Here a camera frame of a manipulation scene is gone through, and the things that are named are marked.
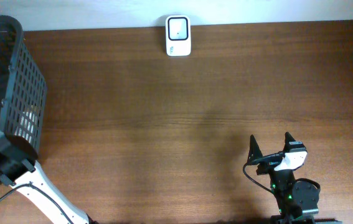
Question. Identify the white patterned packet in basket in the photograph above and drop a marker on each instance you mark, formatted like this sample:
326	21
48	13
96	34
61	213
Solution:
28	124

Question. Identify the white barcode scanner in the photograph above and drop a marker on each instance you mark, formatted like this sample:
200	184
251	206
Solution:
178	36

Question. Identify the grey plastic mesh basket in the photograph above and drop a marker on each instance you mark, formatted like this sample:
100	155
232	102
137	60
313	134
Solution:
21	82

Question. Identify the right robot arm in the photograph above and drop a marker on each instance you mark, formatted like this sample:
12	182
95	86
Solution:
297	199

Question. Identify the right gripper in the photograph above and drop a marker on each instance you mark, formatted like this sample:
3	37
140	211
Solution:
255	152

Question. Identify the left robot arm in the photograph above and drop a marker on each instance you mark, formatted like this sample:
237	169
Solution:
20	170

